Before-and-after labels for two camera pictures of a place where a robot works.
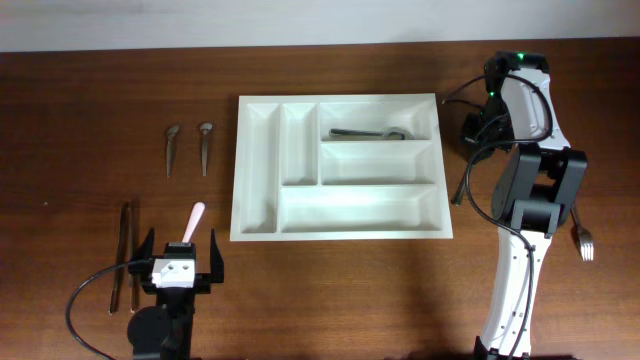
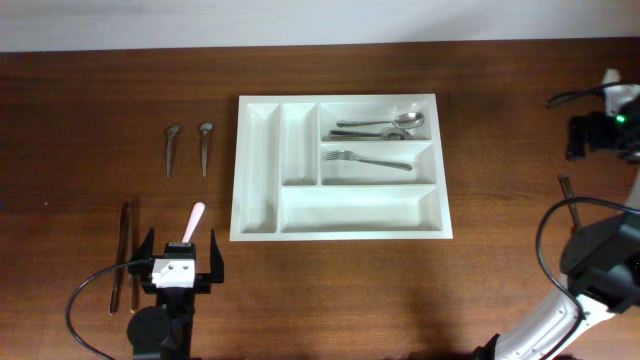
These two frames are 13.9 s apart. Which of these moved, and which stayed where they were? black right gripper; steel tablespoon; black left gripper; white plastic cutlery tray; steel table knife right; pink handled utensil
Moved: black right gripper; steel tablespoon
Stayed: black left gripper; pink handled utensil; steel table knife right; white plastic cutlery tray
